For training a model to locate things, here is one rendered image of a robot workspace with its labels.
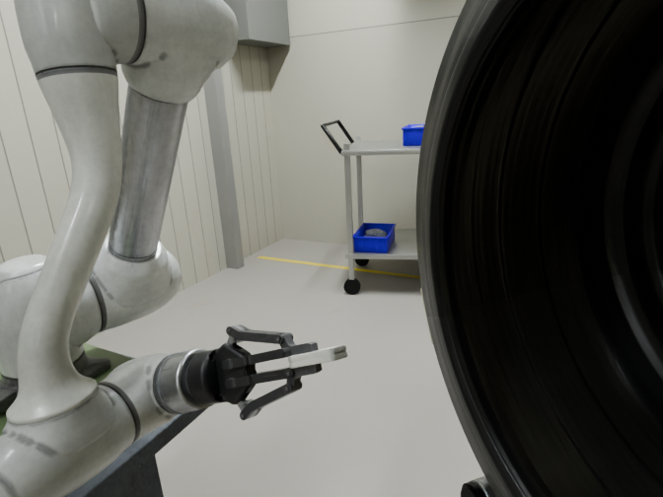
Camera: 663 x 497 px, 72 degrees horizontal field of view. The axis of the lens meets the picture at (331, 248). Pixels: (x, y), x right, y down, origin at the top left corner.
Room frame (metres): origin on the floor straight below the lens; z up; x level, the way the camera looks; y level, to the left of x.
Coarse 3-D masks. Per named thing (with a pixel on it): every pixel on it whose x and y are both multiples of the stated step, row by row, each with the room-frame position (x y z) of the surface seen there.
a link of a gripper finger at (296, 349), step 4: (284, 336) 0.52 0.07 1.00; (288, 336) 0.53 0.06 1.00; (284, 340) 0.52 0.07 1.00; (288, 340) 0.52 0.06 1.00; (292, 340) 0.53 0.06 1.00; (280, 344) 0.52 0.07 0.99; (284, 344) 0.52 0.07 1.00; (288, 344) 0.52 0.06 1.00; (292, 344) 0.52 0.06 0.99; (296, 344) 0.52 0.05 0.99; (300, 344) 0.51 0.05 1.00; (304, 344) 0.50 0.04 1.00; (308, 344) 0.50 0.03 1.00; (312, 344) 0.50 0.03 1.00; (316, 344) 0.51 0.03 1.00; (292, 348) 0.51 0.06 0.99; (296, 348) 0.51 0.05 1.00; (300, 348) 0.51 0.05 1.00; (304, 348) 0.50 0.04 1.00; (308, 348) 0.50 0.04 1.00; (312, 348) 0.50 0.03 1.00; (316, 348) 0.50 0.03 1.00; (292, 352) 0.51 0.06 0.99; (296, 352) 0.51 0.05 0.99; (300, 352) 0.50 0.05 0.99; (304, 352) 0.50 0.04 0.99
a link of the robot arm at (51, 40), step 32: (32, 0) 0.63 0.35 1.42; (64, 0) 0.63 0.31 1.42; (96, 0) 0.66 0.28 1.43; (128, 0) 0.69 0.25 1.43; (32, 32) 0.63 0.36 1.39; (64, 32) 0.63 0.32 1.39; (96, 32) 0.65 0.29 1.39; (128, 32) 0.69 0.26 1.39; (32, 64) 0.64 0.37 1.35; (64, 64) 0.62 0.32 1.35; (96, 64) 0.64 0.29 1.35
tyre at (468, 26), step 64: (512, 0) 0.32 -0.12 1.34; (576, 0) 0.44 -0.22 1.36; (640, 0) 0.46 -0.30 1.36; (448, 64) 0.40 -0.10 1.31; (512, 64) 0.46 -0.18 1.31; (576, 64) 0.49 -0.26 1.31; (640, 64) 0.50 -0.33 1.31; (448, 128) 0.38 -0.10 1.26; (512, 128) 0.50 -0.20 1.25; (576, 128) 0.53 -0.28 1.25; (640, 128) 0.51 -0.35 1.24; (448, 192) 0.40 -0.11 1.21; (512, 192) 0.51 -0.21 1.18; (576, 192) 0.54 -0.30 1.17; (640, 192) 0.51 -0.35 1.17; (448, 256) 0.40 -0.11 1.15; (512, 256) 0.50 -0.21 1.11; (576, 256) 0.53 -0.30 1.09; (640, 256) 0.49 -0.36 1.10; (448, 320) 0.38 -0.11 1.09; (512, 320) 0.47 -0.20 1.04; (576, 320) 0.49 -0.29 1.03; (640, 320) 0.48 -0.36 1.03; (448, 384) 0.38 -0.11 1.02; (512, 384) 0.42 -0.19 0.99; (576, 384) 0.43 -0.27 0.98; (640, 384) 0.44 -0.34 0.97; (512, 448) 0.31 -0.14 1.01; (576, 448) 0.37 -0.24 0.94; (640, 448) 0.38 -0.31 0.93
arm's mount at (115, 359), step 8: (88, 344) 1.01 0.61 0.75; (88, 352) 0.97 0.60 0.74; (96, 352) 0.97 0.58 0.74; (104, 352) 0.97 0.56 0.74; (112, 352) 0.97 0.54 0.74; (112, 360) 0.94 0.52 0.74; (120, 360) 0.94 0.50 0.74; (128, 360) 0.94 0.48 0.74; (112, 368) 0.90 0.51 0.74; (0, 376) 0.88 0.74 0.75; (96, 376) 0.87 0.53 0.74; (104, 376) 0.87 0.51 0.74; (0, 416) 0.74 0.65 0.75; (0, 424) 0.72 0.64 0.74; (0, 432) 0.70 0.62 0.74
